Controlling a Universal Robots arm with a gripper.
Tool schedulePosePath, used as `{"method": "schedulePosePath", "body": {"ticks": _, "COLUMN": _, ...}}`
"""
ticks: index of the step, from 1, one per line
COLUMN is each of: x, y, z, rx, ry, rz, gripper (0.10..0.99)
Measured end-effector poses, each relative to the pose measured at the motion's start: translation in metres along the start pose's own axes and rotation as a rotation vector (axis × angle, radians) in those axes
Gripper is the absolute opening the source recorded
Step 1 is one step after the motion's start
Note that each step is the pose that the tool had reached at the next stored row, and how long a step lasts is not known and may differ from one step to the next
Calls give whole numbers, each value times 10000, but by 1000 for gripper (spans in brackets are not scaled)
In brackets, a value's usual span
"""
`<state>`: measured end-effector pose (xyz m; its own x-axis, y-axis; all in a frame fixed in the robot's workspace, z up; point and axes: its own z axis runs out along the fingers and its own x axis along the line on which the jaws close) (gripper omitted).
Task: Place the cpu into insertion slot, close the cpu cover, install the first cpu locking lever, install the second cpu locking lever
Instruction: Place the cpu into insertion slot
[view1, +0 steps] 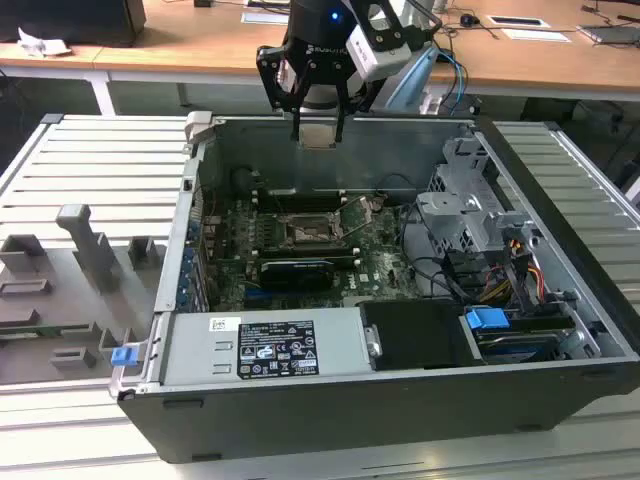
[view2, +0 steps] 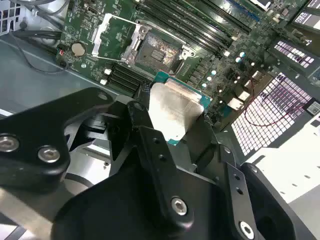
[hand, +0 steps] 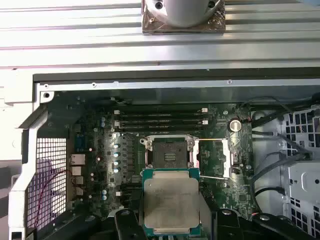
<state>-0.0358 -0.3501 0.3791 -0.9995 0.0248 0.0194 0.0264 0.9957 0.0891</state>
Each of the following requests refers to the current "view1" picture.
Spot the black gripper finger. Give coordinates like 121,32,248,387
256,44,314,144
333,60,377,145

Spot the silver square CPU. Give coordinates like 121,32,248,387
298,124,337,150

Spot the metal socket cover frame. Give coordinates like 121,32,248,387
333,195,375,239

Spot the black RAM slot row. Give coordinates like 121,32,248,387
257,243,362,267
252,187,349,214

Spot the CPU socket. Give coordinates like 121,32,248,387
281,212,347,250

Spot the white paper sheet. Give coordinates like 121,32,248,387
500,27,574,44
240,10,291,26

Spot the pale blue teach pendant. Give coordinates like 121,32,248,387
383,45,440,114

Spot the grey case release latch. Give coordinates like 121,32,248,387
183,110,217,147

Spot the wooden desk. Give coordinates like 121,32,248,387
0,0,640,117

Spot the silver metal drive cage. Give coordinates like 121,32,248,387
413,137,540,257

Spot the green motherboard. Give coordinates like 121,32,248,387
202,189,421,309

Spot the black graphics card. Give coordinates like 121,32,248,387
257,257,336,294

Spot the black box on desk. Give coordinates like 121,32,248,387
0,0,148,49

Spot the crumpled white paper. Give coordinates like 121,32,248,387
16,26,72,58

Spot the blue disk carrier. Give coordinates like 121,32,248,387
463,306,510,332

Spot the grey laptop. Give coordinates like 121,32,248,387
576,21,640,47

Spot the grey power supply unit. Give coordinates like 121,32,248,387
160,307,375,387

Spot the grey parts rack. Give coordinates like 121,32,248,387
0,203,170,387

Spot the black office chair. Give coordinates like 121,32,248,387
618,158,640,202

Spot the hard disk drive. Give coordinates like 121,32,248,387
472,327,562,364

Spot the blue case latch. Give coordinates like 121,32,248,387
110,346,138,368

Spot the black open PC case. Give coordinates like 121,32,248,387
108,110,640,464

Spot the green RAM stick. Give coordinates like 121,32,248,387
0,324,92,341

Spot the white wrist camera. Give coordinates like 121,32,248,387
345,22,414,81

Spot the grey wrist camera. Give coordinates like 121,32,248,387
349,0,444,50

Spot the blue cable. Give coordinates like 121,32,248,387
438,45,469,109

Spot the black cable in case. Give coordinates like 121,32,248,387
398,253,467,302

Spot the desk cable outlet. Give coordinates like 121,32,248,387
486,14,552,29

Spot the yellow red wire bundle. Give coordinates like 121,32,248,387
478,238,547,304

